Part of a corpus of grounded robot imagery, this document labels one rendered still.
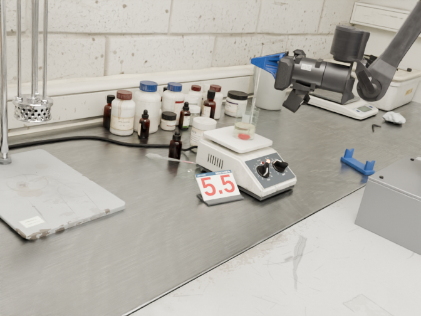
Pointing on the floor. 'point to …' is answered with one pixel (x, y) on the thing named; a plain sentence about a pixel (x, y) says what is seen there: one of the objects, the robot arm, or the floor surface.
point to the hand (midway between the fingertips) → (267, 63)
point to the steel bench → (181, 209)
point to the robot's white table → (307, 274)
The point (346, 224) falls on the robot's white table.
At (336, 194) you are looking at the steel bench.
